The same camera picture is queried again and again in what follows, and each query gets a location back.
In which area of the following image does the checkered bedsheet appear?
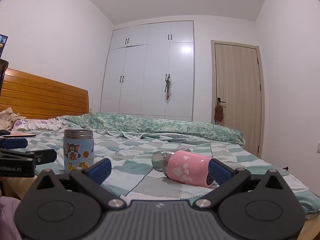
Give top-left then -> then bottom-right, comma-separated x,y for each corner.
12,127 -> 320,214

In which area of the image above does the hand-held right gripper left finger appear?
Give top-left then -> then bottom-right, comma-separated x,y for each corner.
32,158 -> 126,209

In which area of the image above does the black chair back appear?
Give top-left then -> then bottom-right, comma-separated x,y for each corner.
0,58 -> 10,98

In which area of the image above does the wooden bed headboard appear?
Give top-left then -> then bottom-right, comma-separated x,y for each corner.
0,68 -> 89,119

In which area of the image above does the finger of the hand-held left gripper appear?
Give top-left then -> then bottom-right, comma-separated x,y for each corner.
0,148 -> 58,167
0,137 -> 28,150

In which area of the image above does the green floral quilt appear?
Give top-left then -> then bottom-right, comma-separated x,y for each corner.
57,112 -> 244,144

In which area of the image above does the purple floral pillow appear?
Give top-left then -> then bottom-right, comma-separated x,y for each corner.
12,118 -> 66,131

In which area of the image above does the blue cartoon cup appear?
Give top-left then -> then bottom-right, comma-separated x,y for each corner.
62,128 -> 95,173

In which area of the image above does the green hanging ornament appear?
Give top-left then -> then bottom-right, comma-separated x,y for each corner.
164,78 -> 172,101

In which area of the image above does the purple clothing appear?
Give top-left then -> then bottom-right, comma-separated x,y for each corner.
0,195 -> 22,240

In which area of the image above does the white wardrobe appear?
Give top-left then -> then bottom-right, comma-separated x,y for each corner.
100,20 -> 195,122

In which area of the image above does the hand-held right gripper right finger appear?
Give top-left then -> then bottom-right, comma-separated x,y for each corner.
194,158 -> 288,209

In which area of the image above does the wall screen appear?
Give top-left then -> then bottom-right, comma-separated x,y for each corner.
0,34 -> 9,58

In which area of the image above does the pink cup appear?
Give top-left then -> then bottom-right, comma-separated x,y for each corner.
152,149 -> 218,188

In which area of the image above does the black smartphone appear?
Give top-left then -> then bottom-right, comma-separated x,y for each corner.
0,133 -> 36,138

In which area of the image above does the beige wooden door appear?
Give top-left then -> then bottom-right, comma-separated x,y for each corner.
211,40 -> 265,158

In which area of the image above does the beige crumpled cloth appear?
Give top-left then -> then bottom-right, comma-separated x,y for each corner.
0,107 -> 26,131

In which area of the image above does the brown plush pendant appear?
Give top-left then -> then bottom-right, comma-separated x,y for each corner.
214,104 -> 224,122

